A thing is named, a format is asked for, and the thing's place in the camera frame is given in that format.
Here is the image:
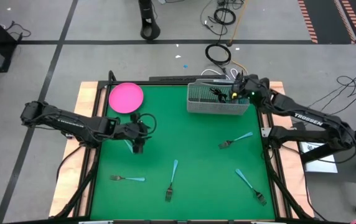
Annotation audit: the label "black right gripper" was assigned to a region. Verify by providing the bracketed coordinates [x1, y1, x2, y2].
[233, 73, 271, 106]

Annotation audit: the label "black diagonal table strut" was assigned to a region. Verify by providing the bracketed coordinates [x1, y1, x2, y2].
[266, 149, 314, 220]
[55, 152, 100, 218]

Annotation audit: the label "grey plastic cutlery basket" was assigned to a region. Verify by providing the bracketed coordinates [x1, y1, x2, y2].
[186, 79, 250, 116]

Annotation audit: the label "coiled black cable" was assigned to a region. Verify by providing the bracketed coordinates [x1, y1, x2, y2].
[205, 43, 232, 66]
[212, 7, 237, 26]

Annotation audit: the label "black power strip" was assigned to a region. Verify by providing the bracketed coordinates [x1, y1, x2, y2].
[149, 74, 228, 83]

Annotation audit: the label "orange floor cable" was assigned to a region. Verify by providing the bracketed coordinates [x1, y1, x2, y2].
[228, 0, 250, 77]

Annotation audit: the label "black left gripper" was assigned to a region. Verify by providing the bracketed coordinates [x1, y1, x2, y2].
[115, 113, 151, 154]

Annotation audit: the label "pink round plate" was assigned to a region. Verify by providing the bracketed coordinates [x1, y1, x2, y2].
[108, 82, 145, 114]

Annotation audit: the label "white floor cable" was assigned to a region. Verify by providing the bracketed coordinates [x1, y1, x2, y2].
[200, 67, 233, 78]

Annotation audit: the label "black floor stand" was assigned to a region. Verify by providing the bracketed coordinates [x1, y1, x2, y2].
[138, 0, 162, 40]

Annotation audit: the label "green table mat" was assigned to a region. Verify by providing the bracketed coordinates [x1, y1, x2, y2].
[90, 83, 276, 220]

